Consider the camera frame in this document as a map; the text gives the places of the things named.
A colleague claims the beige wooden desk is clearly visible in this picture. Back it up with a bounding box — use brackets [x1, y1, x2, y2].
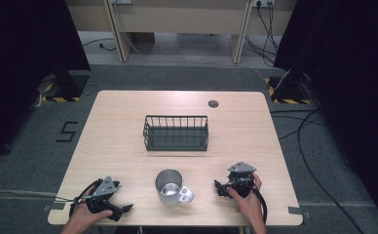
[64, 0, 298, 64]

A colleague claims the black curtain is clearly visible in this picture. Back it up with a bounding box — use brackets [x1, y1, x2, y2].
[0, 0, 92, 168]
[273, 0, 378, 226]

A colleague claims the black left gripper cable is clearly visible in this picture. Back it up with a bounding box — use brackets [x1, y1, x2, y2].
[68, 177, 104, 219]

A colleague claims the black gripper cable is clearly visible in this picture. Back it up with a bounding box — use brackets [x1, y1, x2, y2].
[250, 186, 269, 226]
[68, 177, 104, 219]

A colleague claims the stand base with hazard tape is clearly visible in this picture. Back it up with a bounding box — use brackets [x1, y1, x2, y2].
[263, 72, 313, 106]
[35, 69, 93, 103]

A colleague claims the bundle of black plug cables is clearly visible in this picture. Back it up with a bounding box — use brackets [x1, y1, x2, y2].
[244, 2, 281, 66]

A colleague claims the short black floor cable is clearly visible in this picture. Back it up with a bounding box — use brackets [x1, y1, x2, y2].
[81, 37, 117, 53]

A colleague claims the black wire basket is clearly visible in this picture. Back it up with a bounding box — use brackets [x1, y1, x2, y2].
[142, 114, 210, 152]

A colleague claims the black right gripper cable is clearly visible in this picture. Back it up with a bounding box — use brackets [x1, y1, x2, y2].
[250, 186, 269, 226]

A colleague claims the person's left hand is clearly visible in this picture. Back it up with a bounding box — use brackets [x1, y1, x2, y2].
[67, 194, 114, 230]

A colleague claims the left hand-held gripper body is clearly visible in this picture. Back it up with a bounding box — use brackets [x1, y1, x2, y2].
[86, 175, 124, 222]

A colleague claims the grey floor cable cover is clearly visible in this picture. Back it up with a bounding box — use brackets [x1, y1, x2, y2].
[0, 188, 58, 200]

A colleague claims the person's right hand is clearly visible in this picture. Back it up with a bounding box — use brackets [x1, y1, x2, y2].
[226, 173, 267, 226]

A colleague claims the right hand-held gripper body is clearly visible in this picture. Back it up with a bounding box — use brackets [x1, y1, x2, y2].
[226, 161, 257, 199]

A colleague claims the grey floor tape piece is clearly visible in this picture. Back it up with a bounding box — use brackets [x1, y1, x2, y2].
[42, 201, 66, 213]
[287, 206, 312, 220]

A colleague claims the steel cup with handle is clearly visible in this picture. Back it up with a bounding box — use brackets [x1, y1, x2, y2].
[154, 168, 196, 207]

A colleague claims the long black floor cable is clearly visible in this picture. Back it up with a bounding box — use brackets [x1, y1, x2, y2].
[296, 109, 364, 234]

